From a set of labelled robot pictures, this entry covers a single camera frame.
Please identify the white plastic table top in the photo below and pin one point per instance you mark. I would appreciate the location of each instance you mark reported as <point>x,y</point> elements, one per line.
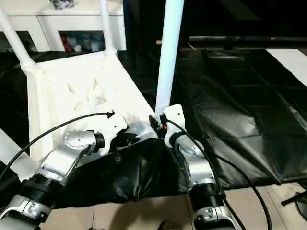
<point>84,83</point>

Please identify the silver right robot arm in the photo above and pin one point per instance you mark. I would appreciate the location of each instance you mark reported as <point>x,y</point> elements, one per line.
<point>199,165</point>

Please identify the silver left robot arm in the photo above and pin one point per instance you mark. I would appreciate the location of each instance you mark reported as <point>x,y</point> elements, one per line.
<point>62,158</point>

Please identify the black work mat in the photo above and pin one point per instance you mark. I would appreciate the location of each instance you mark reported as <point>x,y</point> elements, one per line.
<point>227,134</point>

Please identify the dark robot body part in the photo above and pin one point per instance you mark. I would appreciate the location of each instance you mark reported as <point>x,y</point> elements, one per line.
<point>168,226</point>
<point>92,228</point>

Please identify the white jar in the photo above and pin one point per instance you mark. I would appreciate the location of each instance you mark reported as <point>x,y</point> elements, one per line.
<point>77,48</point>

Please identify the red bottle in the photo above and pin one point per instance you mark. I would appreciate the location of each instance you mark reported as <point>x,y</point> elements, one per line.
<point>64,43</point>

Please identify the long black metal bar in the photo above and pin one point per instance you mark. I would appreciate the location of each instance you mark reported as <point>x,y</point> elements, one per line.
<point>247,39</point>

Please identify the white cabinet with glass doors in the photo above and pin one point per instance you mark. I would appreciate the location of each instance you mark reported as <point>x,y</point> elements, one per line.
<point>60,21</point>

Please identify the white flat sheet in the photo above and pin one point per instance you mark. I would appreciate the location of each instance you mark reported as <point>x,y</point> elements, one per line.
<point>290,64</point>

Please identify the black floor stand leg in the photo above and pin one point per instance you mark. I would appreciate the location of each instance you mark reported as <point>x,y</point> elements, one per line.
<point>293,198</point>

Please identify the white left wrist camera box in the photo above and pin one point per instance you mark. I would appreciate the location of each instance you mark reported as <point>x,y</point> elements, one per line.
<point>115,129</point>

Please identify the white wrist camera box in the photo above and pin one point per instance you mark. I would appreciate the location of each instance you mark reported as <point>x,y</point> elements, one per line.
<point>175,115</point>
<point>115,129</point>

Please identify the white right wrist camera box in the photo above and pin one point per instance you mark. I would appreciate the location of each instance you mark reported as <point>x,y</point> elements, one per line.
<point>175,115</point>

